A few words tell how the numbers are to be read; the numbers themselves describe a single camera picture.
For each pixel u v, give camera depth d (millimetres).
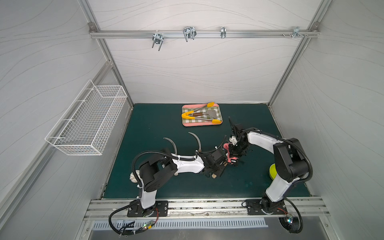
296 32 764
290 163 483
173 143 978
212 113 1138
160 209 734
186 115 1106
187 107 1185
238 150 805
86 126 688
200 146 956
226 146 896
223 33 782
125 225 717
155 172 465
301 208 748
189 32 765
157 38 789
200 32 785
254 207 732
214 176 818
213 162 682
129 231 689
